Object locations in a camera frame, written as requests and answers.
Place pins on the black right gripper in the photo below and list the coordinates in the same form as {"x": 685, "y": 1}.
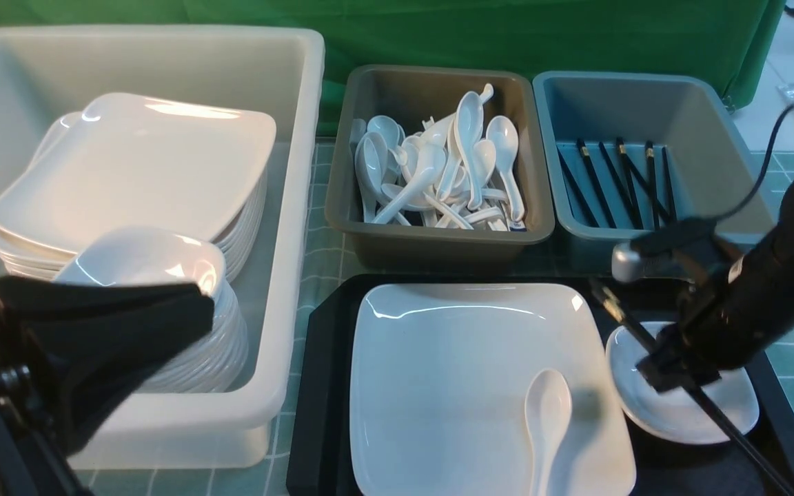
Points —
{"x": 733, "y": 310}

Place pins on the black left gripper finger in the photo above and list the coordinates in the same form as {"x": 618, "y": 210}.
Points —
{"x": 74, "y": 353}

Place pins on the small white square bowl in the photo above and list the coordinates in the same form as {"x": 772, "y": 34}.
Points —
{"x": 674, "y": 416}

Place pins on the black chopstick gold band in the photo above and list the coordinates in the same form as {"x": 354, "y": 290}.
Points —
{"x": 613, "y": 306}
{"x": 735, "y": 436}

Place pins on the white ceramic soup spoon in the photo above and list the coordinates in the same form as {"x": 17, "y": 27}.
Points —
{"x": 548, "y": 410}

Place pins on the white square rice plate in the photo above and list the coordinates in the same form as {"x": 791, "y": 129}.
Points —
{"x": 439, "y": 375}

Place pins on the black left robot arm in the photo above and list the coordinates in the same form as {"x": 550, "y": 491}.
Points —
{"x": 31, "y": 463}

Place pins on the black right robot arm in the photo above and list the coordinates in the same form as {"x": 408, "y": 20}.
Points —
{"x": 741, "y": 302}

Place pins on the black serving tray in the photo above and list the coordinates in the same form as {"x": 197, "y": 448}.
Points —
{"x": 320, "y": 462}

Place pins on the stack of white small bowls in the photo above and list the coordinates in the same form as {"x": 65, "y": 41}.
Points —
{"x": 153, "y": 256}

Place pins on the teal checkered tablecloth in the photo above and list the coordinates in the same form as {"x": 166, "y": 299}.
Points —
{"x": 330, "y": 259}

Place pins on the black chopsticks in bin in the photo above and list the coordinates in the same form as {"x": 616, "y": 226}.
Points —
{"x": 619, "y": 185}

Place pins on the stack of white square plates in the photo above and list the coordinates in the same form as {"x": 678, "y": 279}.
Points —
{"x": 133, "y": 160}

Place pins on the blue-grey plastic chopstick bin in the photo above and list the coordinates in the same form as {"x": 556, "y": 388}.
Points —
{"x": 714, "y": 166}

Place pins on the large white plastic tub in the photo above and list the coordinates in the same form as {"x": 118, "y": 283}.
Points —
{"x": 48, "y": 71}

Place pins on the pile of white soup spoons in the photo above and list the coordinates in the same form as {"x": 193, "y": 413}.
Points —
{"x": 459, "y": 172}

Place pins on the green backdrop cloth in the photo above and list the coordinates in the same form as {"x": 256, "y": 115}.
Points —
{"x": 723, "y": 43}

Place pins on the brown plastic spoon bin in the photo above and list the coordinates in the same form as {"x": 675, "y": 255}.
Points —
{"x": 411, "y": 94}

